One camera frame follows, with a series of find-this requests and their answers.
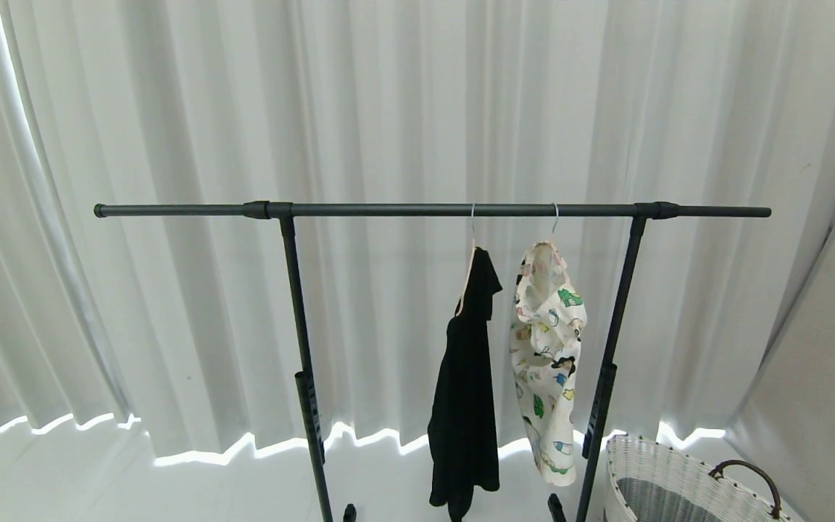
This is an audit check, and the white laundry basket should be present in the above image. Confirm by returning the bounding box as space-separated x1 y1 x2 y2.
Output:
601 434 795 522

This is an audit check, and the black garment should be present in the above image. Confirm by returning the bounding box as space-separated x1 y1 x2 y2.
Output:
428 246 503 522

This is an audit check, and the black clothes rack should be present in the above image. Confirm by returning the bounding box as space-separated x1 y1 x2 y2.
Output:
94 201 772 522

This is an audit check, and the white curtain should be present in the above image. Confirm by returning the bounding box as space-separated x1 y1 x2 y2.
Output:
0 0 835 465

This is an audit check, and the cream printed garment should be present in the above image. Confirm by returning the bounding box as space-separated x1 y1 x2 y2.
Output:
510 241 587 486

